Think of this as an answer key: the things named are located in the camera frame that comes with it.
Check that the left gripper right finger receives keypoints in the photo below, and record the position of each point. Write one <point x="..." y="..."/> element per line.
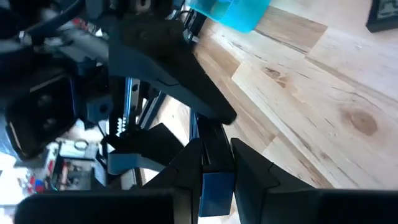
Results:
<point x="295" y="208"/>

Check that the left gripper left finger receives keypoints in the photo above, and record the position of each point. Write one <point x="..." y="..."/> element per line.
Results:
<point x="124" y="208"/>

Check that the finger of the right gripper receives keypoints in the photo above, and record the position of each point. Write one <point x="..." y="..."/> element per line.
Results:
<point x="146" y="146"/>
<point x="161" y="62"/>

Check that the black digital clock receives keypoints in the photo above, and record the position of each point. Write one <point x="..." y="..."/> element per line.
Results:
<point x="382" y="15"/>

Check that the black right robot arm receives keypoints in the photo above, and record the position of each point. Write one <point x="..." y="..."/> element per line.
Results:
<point x="18" y="62"/>

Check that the green transparent tray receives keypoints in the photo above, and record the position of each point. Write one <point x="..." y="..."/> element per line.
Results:
<point x="236" y="15"/>

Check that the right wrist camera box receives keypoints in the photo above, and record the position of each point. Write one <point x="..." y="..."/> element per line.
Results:
<point x="40" y="118"/>

